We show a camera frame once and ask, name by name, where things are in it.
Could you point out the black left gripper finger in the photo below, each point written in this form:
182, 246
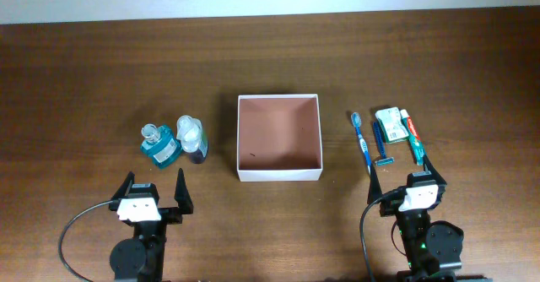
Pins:
123, 189
182, 196

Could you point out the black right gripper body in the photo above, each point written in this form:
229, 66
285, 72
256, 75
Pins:
392, 201

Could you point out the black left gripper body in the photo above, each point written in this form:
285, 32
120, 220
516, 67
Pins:
169, 215

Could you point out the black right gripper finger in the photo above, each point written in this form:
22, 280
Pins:
375, 188
428, 167

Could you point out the teal mouthwash bottle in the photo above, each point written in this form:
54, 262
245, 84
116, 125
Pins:
160, 145

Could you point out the clear purple liquid bottle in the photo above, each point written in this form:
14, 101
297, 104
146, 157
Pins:
194, 141

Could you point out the blue white toothbrush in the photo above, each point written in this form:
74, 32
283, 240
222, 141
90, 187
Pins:
356, 121

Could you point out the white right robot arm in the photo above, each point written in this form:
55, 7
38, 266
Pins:
432, 248

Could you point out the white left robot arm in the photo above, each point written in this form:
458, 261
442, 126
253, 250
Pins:
141, 257

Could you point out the green red toothpaste tube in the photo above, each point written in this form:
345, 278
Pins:
413, 137

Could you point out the blue disposable razor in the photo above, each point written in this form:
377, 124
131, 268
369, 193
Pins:
384, 159

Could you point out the white green soap packet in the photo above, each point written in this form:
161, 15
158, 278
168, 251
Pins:
391, 125

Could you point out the white cardboard box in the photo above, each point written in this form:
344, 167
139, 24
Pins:
278, 138

